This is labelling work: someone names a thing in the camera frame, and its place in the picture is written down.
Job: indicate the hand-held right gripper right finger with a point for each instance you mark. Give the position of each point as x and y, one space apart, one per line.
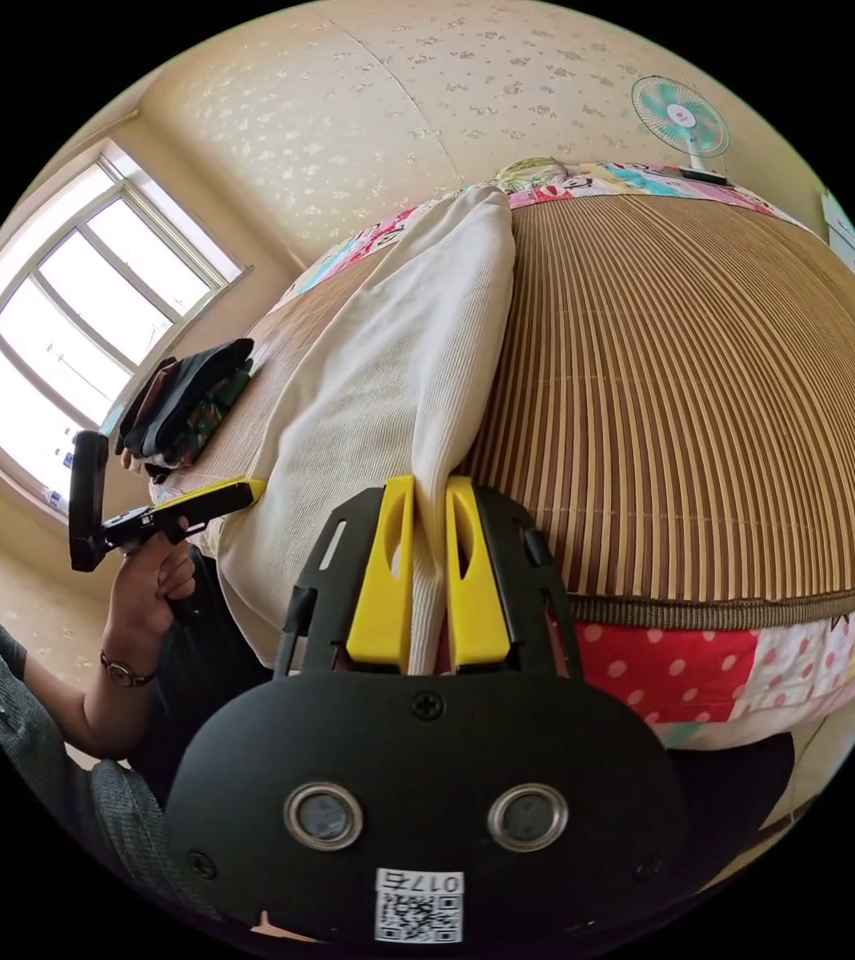
481 622

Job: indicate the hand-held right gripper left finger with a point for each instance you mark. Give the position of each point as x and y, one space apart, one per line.
374 600

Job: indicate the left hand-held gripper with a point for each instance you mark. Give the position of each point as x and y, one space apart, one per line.
134 529

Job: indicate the white pants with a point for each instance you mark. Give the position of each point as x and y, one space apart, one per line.
367 390

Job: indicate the person's left forearm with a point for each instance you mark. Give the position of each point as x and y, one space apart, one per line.
104 712

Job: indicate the person's left hand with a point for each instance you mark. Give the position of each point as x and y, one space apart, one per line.
143 600

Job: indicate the person's right hand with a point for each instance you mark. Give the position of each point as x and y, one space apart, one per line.
277 928

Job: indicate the pile of clothes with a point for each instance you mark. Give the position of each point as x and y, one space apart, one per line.
183 405

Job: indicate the window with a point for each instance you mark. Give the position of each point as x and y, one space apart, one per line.
74 337

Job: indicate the bed with woven mat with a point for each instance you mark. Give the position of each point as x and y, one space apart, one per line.
667 390

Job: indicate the floral pillow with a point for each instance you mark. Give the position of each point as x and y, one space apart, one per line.
536 171

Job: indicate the white and teal fan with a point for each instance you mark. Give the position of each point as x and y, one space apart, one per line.
678 116

